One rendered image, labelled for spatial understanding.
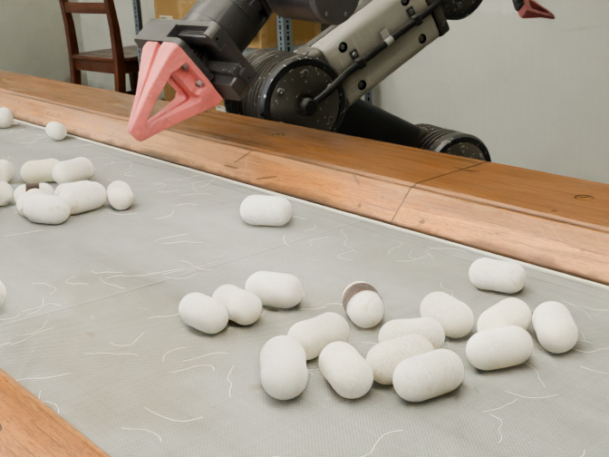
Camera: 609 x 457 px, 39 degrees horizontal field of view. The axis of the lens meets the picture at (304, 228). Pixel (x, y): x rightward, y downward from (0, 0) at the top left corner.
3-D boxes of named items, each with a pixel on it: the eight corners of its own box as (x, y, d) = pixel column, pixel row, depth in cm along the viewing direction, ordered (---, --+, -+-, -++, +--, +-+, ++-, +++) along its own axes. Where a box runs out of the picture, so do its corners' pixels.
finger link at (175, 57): (120, 111, 67) (191, 24, 69) (78, 102, 72) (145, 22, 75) (174, 166, 71) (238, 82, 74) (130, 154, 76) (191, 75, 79)
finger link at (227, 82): (137, 115, 65) (208, 24, 68) (91, 105, 70) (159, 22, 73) (190, 170, 69) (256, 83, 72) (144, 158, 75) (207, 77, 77)
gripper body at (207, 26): (202, 38, 67) (256, -29, 69) (135, 34, 75) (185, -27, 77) (249, 94, 71) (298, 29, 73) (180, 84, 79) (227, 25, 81)
